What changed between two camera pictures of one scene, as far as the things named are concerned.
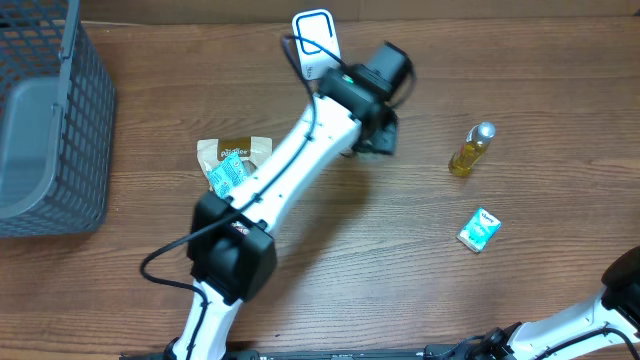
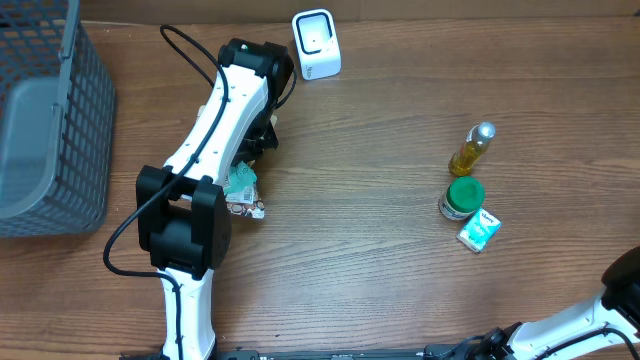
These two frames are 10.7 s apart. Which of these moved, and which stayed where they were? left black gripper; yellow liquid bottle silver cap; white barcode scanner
Moved: left black gripper
Stayed: yellow liquid bottle silver cap; white barcode scanner
